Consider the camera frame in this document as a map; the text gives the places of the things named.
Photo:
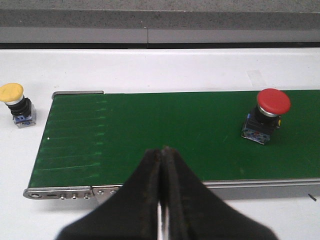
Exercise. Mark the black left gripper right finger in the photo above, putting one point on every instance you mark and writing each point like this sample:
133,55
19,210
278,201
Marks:
193,212

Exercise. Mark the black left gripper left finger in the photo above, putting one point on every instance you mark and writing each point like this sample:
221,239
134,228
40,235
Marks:
130,214

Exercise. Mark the grey stone countertop left slab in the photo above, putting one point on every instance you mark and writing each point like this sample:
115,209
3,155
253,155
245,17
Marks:
163,14

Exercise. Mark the aluminium conveyor frame rail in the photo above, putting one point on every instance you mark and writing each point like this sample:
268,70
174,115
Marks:
75,193

